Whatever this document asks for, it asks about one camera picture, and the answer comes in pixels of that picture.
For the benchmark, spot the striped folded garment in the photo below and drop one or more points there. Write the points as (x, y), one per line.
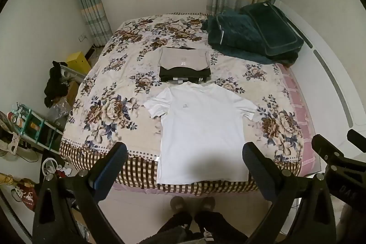
(181, 79)

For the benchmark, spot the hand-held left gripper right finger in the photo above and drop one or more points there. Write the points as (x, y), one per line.
(255, 165)

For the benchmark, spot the white bed headboard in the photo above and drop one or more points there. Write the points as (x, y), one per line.
(323, 41)

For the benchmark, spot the red printed bag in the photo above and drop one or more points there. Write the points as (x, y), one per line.
(25, 195)

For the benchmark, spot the white t-shirt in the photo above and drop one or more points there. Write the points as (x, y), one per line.
(200, 132)

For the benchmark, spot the black narrow board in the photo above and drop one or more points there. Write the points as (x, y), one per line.
(91, 52)

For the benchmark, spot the black fuzzy pants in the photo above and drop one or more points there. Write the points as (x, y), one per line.
(188, 228)

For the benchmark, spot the clear plastic bag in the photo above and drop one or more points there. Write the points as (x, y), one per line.
(58, 114)

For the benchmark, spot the teal storage rack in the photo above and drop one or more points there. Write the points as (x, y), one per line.
(37, 126)

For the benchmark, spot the pink mattress cover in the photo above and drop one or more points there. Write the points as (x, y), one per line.
(297, 106)

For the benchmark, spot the metal frame rack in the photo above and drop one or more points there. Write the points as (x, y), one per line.
(73, 74)

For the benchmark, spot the dark green pillow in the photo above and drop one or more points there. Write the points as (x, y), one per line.
(271, 26)

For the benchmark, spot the dark green quilt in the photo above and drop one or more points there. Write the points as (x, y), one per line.
(234, 35)

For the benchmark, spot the floral bed sheet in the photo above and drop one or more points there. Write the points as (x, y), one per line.
(114, 89)

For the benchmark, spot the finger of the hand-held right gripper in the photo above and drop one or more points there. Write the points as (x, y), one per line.
(326, 146)
(357, 139)

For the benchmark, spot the yellow box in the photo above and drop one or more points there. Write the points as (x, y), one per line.
(77, 62)

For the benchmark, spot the grey slipper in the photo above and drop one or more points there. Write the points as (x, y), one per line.
(208, 203)
(177, 204)

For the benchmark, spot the wall socket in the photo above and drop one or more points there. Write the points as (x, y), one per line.
(82, 38)

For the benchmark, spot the cardboard box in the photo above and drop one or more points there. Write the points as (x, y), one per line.
(73, 91)

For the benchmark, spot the black folded clothes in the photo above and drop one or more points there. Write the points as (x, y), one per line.
(185, 74)

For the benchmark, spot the black cloth heap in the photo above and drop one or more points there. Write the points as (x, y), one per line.
(55, 84)

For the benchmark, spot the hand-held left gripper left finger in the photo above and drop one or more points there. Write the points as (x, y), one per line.
(113, 165)

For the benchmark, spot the beige folded shirt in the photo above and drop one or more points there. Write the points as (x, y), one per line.
(183, 59)

